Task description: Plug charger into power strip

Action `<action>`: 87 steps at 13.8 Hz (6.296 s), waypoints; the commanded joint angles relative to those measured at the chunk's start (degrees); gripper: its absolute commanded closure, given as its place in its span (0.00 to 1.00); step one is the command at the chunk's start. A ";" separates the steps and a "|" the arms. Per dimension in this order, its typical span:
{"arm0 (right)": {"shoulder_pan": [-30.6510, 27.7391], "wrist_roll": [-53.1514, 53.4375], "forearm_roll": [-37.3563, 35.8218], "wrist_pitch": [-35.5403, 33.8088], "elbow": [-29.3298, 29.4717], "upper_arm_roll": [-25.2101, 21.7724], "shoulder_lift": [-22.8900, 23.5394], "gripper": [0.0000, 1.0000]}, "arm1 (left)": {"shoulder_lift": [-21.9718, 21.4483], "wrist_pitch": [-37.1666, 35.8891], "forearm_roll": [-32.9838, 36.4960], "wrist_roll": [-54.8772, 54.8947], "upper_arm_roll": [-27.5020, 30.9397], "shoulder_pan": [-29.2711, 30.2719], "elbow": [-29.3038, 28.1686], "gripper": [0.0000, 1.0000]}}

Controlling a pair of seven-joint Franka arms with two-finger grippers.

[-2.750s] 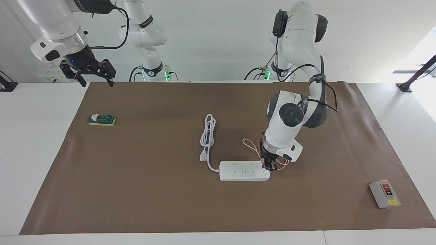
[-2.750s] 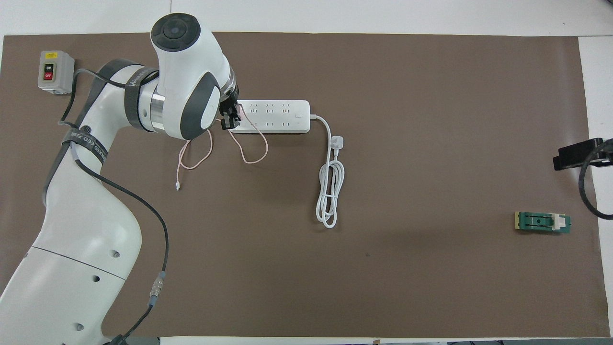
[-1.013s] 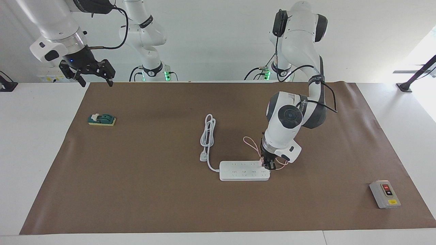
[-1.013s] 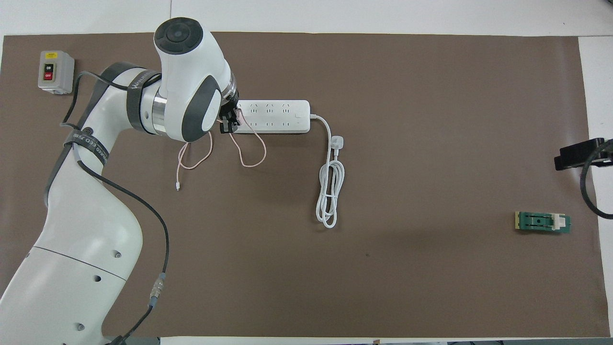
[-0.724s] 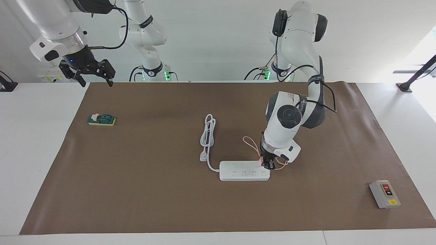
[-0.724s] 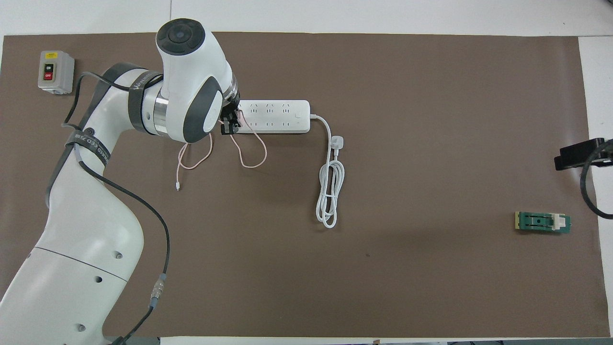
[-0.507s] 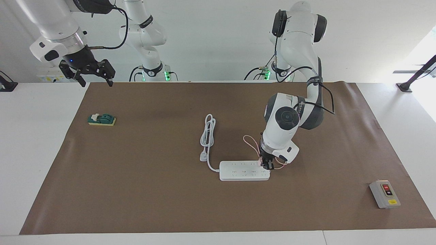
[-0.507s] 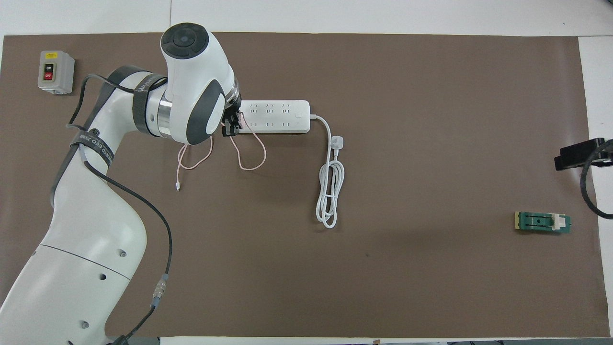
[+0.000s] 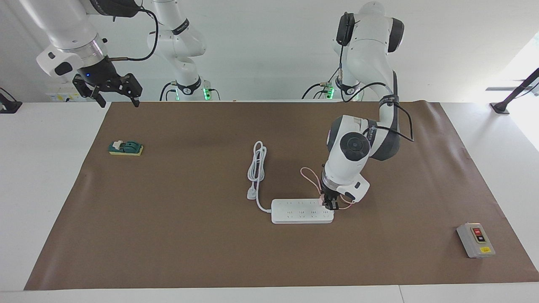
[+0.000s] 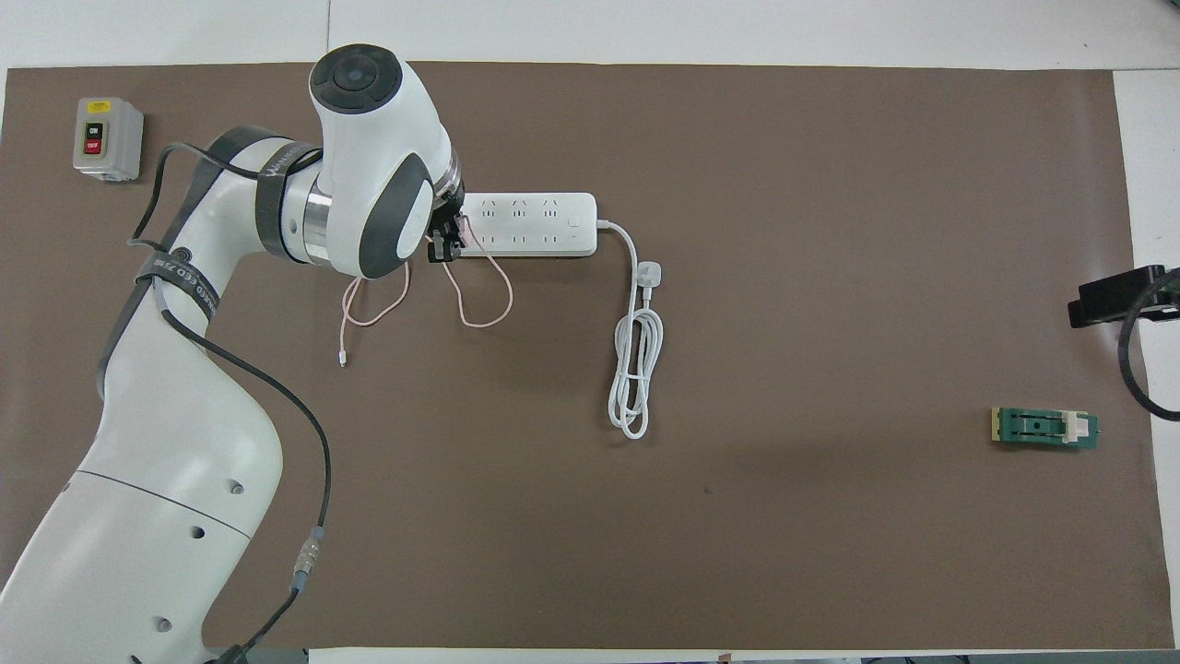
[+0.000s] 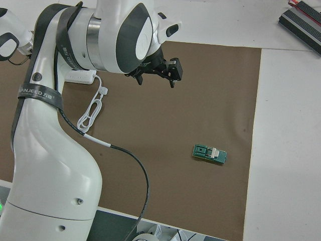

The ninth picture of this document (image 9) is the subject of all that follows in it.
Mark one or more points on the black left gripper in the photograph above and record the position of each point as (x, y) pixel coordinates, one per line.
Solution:
(329, 191)

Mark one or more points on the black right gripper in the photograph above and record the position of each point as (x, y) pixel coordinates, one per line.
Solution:
(101, 78)

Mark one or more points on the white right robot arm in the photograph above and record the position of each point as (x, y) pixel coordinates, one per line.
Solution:
(67, 25)

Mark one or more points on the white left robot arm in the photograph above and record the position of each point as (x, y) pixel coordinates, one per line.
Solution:
(358, 147)

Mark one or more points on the white power strip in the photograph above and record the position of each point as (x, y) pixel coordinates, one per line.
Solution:
(299, 212)

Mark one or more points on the green connector block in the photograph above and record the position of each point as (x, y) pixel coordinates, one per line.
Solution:
(126, 148)

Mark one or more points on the black table clamp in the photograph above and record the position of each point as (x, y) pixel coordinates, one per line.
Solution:
(8, 104)

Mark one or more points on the brown paper mat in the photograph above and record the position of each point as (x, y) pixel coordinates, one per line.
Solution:
(168, 252)

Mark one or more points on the white wall socket panel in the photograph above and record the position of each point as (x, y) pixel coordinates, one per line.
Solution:
(59, 97)

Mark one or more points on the grey on-off switch box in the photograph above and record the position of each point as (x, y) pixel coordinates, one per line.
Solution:
(476, 240)

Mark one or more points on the black camera stand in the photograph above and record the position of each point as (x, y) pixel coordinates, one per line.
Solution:
(516, 90)

